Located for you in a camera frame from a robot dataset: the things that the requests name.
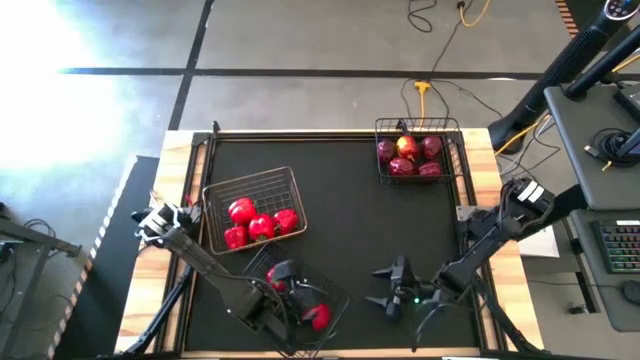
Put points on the grey metal side table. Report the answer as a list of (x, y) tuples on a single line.
[(30, 235)]

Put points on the black table mat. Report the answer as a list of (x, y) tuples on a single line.
[(350, 200)]

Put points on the black diagonal frame strut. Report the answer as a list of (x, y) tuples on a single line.
[(492, 305), (165, 312)]

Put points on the black computer mouse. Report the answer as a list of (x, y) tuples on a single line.
[(633, 293)]

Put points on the black tower fan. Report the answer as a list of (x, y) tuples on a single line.
[(560, 70)]

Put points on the yellow red apple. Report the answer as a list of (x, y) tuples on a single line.
[(407, 147)]

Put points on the black desk leg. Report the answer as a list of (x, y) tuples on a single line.
[(560, 210)]

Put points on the black striped-edge floor mat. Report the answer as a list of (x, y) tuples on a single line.
[(567, 15), (115, 280)]

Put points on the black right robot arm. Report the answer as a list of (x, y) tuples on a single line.
[(475, 260)]

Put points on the grey desk top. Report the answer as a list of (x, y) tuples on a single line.
[(590, 185), (590, 300)]

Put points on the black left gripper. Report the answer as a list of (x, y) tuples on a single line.
[(292, 295)]

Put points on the backlit black keyboard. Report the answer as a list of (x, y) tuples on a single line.
[(620, 247)]

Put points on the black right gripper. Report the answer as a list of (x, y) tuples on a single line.
[(402, 290)]

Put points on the white paper sheet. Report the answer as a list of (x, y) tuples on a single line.
[(542, 247)]

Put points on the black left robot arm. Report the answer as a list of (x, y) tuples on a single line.
[(220, 280)]

